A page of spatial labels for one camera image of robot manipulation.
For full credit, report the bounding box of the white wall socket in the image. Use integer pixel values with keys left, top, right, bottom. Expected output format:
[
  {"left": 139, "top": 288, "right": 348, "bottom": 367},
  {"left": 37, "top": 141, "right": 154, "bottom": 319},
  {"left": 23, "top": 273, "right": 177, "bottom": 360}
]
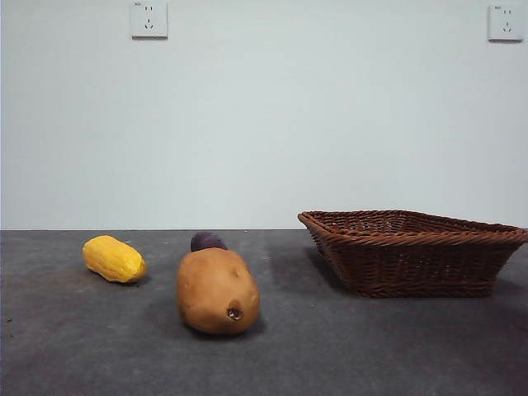
[
  {"left": 488, "top": 4, "right": 525, "bottom": 43},
  {"left": 131, "top": 0, "right": 169, "bottom": 40}
]

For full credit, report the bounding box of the yellow corn cob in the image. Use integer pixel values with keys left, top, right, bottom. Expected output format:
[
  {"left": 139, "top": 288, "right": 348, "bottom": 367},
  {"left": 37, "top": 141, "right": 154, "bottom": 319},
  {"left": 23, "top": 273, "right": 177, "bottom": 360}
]
[{"left": 82, "top": 234, "right": 148, "bottom": 284}]

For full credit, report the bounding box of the brown potato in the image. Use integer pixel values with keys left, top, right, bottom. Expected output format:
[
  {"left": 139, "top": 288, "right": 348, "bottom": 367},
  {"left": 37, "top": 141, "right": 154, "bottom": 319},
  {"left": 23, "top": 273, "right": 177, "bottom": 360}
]
[{"left": 176, "top": 247, "right": 262, "bottom": 335}]

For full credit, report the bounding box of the purple eggplant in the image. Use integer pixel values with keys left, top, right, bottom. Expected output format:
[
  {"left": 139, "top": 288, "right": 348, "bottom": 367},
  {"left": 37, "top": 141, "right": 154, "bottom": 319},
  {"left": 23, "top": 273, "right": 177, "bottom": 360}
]
[{"left": 190, "top": 231, "right": 229, "bottom": 253}]

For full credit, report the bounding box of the brown wicker basket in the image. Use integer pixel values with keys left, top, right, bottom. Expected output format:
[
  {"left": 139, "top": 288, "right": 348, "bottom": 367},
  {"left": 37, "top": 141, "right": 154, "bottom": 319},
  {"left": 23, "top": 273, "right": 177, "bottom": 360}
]
[{"left": 297, "top": 210, "right": 528, "bottom": 299}]

